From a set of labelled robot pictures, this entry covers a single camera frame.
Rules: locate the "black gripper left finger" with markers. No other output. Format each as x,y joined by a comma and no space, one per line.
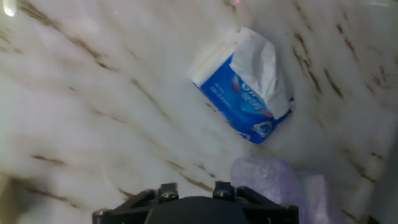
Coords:
161,193

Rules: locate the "purple translucent plastic bag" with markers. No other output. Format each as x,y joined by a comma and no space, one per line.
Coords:
267,180

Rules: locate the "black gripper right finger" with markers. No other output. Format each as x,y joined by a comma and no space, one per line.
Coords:
227,190

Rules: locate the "blue white tissue pack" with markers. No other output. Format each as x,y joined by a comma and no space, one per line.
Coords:
236,99

